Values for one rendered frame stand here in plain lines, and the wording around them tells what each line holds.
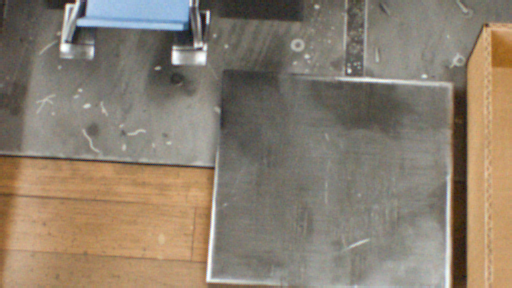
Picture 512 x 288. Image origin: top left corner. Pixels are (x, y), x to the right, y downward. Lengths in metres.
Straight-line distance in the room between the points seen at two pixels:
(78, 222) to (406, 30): 0.29
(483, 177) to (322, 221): 0.12
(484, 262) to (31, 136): 0.34
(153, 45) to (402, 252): 0.25
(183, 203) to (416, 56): 0.21
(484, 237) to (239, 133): 0.19
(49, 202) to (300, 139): 0.19
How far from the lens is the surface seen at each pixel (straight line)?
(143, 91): 0.80
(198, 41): 0.71
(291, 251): 0.74
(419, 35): 0.82
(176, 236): 0.76
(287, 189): 0.75
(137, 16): 0.72
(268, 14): 0.81
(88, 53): 0.72
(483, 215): 0.71
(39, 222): 0.78
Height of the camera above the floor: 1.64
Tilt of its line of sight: 71 degrees down
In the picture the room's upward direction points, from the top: 2 degrees counter-clockwise
